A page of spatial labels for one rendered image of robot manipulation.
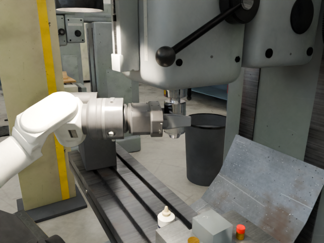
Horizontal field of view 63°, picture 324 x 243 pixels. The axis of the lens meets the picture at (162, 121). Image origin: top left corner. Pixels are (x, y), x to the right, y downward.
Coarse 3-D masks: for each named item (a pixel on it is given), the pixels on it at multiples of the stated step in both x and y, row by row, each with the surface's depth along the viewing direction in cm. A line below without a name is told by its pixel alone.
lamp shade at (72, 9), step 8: (56, 0) 38; (64, 0) 38; (72, 0) 37; (80, 0) 38; (88, 0) 38; (96, 0) 39; (56, 8) 39; (64, 8) 43; (72, 8) 44; (80, 8) 44; (88, 8) 44; (96, 8) 39
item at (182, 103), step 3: (168, 99) 58; (180, 99) 58; (165, 102) 56; (168, 102) 55; (171, 102) 55; (174, 102) 55; (177, 102) 55; (180, 102) 55; (183, 102) 56; (165, 105) 56; (168, 105) 55; (171, 105) 55; (174, 105) 55; (177, 105) 55; (180, 105) 55; (183, 105) 55
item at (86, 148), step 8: (88, 136) 97; (80, 144) 109; (88, 144) 98; (96, 144) 99; (104, 144) 101; (112, 144) 102; (80, 152) 114; (88, 152) 99; (96, 152) 100; (104, 152) 102; (112, 152) 103; (88, 160) 100; (96, 160) 101; (104, 160) 102; (112, 160) 104; (88, 168) 101; (96, 168) 102
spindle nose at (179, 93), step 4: (168, 92) 54; (172, 92) 54; (176, 92) 54; (180, 92) 54; (184, 92) 55; (168, 96) 55; (172, 96) 54; (176, 96) 54; (180, 96) 54; (184, 96) 55
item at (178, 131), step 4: (164, 108) 56; (168, 108) 55; (172, 108) 55; (176, 108) 55; (180, 108) 55; (184, 108) 56; (164, 112) 57; (168, 112) 56; (172, 112) 55; (176, 112) 55; (180, 112) 55; (184, 112) 56; (176, 128) 56; (180, 128) 57; (184, 128) 58; (164, 132) 58; (168, 132) 57; (172, 132) 57; (176, 132) 56; (180, 132) 57; (184, 132) 58
